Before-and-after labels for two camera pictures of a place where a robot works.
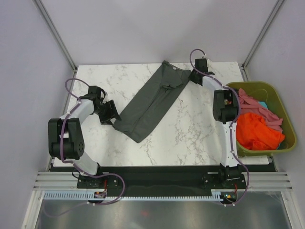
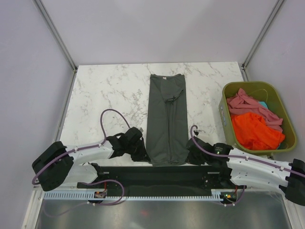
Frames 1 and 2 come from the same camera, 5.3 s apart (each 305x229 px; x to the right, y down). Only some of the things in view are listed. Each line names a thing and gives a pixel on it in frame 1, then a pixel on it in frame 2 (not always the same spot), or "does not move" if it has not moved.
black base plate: (166, 179) does not move
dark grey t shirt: (139, 114) to (167, 130)
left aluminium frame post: (55, 34) does not move
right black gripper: (190, 77) to (190, 160)
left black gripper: (112, 113) to (142, 155)
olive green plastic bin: (266, 93) does not move
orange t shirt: (253, 132) does not move
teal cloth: (263, 104) does not move
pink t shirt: (248, 104) does not move
